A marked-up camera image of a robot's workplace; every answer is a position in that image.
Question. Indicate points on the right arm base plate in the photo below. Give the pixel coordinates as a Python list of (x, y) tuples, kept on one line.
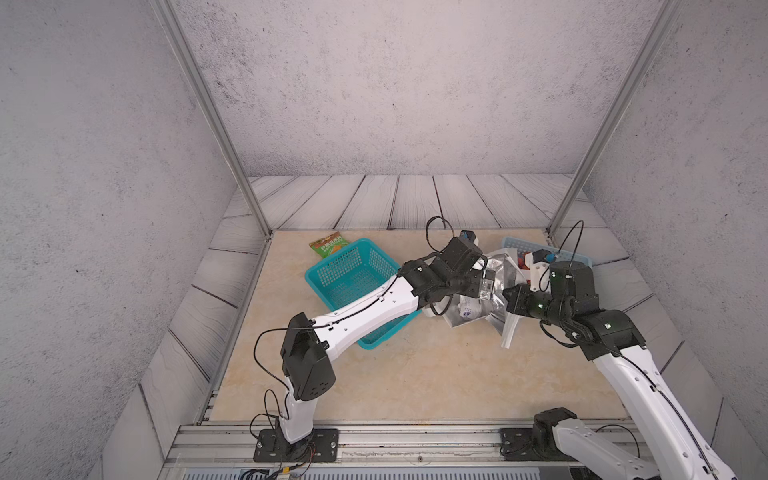
[(522, 445)]

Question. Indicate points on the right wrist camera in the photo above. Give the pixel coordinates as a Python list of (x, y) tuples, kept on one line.
[(570, 279)]

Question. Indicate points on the teal plastic basket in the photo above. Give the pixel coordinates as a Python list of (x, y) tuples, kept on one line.
[(360, 286)]

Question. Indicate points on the aluminium frame post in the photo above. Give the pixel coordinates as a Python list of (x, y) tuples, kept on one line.
[(642, 62), (182, 50)]

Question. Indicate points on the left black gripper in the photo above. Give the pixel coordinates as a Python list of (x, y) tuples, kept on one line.
[(475, 289)]

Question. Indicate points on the light blue plastic basket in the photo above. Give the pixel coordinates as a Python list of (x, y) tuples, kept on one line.
[(523, 247)]

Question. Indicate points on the white ice pack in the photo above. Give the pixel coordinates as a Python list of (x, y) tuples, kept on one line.
[(470, 309)]

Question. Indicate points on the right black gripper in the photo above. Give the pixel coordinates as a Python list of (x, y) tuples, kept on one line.
[(517, 304)]

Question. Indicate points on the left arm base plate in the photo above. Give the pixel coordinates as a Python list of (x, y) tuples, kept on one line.
[(320, 446)]

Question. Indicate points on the left aluminium frame post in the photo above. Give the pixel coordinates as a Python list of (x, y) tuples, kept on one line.
[(182, 50)]

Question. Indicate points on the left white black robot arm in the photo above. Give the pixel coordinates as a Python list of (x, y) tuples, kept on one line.
[(310, 346)]

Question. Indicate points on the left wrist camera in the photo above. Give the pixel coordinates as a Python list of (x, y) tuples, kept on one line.
[(469, 237)]

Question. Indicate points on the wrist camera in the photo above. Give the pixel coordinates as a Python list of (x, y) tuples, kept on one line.
[(469, 237), (570, 279)]

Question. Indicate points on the right aluminium frame post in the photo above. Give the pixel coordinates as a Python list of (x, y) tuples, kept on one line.
[(642, 62)]

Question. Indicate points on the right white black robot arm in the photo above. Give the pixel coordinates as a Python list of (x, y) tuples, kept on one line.
[(610, 340)]

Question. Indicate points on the white insulated delivery bag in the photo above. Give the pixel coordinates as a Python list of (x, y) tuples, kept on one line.
[(501, 272)]

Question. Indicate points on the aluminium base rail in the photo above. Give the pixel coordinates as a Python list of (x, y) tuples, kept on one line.
[(382, 450)]

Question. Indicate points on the green brown snack packet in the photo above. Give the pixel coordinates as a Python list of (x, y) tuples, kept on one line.
[(329, 244)]

